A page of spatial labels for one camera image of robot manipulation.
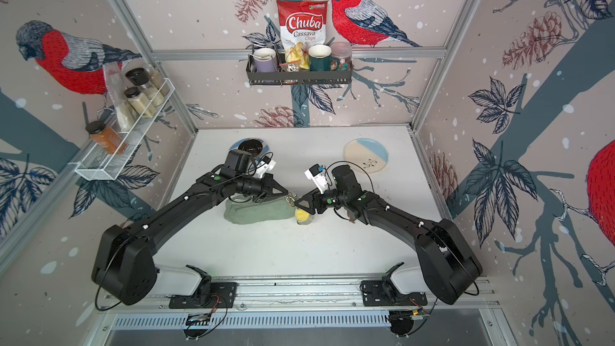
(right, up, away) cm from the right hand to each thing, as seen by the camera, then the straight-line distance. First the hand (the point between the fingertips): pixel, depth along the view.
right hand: (300, 199), depth 79 cm
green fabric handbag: (-19, -4, -1) cm, 19 cm away
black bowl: (-24, +18, +28) cm, 41 cm away
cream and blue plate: (+30, +15, +31) cm, 46 cm away
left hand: (-3, +4, -4) cm, 7 cm away
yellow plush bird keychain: (0, -6, +1) cm, 6 cm away
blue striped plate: (-18, +18, +32) cm, 41 cm away
